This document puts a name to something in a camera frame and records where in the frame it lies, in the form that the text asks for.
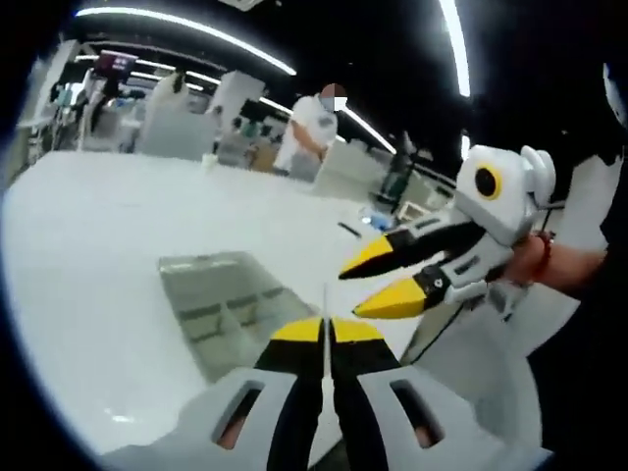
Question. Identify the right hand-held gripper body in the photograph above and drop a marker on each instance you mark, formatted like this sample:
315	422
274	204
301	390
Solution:
510	196

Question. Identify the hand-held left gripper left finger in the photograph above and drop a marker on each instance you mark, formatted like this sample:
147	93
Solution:
294	353

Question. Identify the blue packet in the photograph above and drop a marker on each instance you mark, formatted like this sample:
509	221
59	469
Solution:
375	221

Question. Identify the wide grey office chair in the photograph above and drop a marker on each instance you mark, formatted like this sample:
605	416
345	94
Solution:
179	132

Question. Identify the person's dark shirt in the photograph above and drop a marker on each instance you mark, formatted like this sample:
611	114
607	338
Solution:
589	368

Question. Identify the white open frame box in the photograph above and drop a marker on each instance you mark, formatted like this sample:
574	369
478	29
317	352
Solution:
411	213

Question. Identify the person's right hand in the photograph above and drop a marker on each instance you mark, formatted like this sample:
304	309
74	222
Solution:
527	260

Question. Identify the straight ceiling light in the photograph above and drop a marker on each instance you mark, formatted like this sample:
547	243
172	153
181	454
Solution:
456	44

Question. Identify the long curved ceiling light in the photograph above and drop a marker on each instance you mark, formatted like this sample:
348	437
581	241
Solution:
196	29

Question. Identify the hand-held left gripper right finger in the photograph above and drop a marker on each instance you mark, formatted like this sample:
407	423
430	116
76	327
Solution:
358	358

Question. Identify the black marker pen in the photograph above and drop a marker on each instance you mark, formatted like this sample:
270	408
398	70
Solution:
350	229

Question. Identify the green stand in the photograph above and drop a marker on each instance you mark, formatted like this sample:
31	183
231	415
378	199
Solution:
398	176

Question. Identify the slanted ceiling light strip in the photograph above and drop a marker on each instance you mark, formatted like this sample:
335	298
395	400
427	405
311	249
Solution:
333	122

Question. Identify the purple display screen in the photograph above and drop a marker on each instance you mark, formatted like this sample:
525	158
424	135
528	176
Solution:
117	62

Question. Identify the clear plastic dual guide fixture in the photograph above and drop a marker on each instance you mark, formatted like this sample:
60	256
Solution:
230	304

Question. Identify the white paper cup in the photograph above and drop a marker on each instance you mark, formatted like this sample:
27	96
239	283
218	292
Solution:
209	161

